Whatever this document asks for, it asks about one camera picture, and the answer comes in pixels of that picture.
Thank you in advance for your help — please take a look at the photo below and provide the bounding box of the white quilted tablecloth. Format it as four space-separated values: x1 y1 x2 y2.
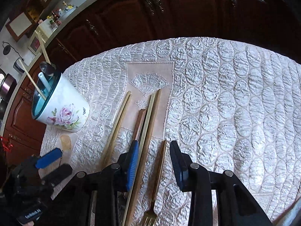
40 36 301 226

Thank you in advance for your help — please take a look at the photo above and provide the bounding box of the metal spoon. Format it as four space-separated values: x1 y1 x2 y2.
40 61 57 78

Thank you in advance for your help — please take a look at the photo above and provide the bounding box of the brown wooden kitchen cabinet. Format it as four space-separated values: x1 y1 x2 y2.
0 0 301 170

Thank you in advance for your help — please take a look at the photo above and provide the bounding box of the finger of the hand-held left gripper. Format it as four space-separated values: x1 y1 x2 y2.
41 163 73 187
35 148 63 169

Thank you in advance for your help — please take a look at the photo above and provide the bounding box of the white-handled utensil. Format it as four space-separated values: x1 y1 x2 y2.
38 73 52 93

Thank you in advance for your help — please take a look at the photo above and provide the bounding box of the steel pot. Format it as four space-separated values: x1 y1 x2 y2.
13 58 25 73

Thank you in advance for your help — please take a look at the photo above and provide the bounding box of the wall cabinet with white panels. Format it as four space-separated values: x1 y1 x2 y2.
5 0 73 41

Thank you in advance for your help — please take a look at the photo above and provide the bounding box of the white floral mug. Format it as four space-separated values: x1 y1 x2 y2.
31 72 90 133

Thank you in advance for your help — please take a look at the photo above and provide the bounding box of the brown wooden chopstick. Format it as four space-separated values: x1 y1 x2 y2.
105 94 132 170
128 89 162 226

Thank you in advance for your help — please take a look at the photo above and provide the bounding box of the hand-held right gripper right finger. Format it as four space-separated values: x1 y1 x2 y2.
169 140 273 226

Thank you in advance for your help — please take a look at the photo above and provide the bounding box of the blue-rimmed bowl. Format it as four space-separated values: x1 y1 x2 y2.
63 5 78 15

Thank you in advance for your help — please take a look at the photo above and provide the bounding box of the gold fork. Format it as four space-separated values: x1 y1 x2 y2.
141 140 167 226

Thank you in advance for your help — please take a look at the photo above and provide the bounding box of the pale wooden chopstick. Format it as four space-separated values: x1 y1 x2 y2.
101 91 130 165
18 59 46 100
37 31 50 64
122 93 156 226

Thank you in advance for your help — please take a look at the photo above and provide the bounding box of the purple cooking pot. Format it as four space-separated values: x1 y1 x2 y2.
0 74 18 99

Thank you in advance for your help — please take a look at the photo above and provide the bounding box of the red hanging ornament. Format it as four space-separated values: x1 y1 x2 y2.
0 135 12 153

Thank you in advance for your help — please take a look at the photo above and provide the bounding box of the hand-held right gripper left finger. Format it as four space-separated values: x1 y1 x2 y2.
50 140 140 226

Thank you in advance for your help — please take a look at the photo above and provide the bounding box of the red-fronted white box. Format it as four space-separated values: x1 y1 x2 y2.
28 29 51 52

